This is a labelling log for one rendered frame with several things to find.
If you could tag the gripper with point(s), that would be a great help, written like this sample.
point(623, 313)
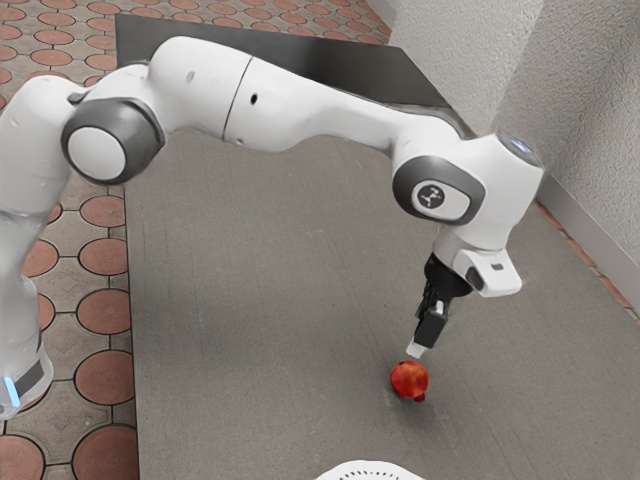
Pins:
point(442, 277)

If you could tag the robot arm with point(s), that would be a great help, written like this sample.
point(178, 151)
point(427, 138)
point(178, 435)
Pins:
point(300, 105)

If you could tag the white plate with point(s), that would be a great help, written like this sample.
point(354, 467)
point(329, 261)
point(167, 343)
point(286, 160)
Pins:
point(367, 471)

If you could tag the red pomegranate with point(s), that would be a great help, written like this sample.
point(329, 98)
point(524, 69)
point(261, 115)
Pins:
point(409, 379)

